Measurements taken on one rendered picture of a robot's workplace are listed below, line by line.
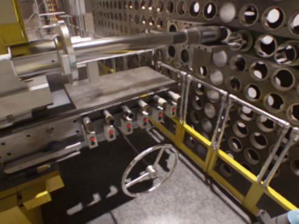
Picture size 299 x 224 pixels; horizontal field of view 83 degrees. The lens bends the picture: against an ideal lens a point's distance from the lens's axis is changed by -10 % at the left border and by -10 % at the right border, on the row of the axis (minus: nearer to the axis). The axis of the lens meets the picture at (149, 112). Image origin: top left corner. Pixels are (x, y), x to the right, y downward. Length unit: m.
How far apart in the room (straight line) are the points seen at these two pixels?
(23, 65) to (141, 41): 0.74
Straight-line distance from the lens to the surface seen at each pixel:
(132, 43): 1.31
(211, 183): 2.22
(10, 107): 1.45
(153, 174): 1.07
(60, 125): 1.60
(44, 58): 1.14
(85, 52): 1.20
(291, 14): 2.26
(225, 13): 2.75
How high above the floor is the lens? 1.72
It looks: 33 degrees down
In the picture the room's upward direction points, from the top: straight up
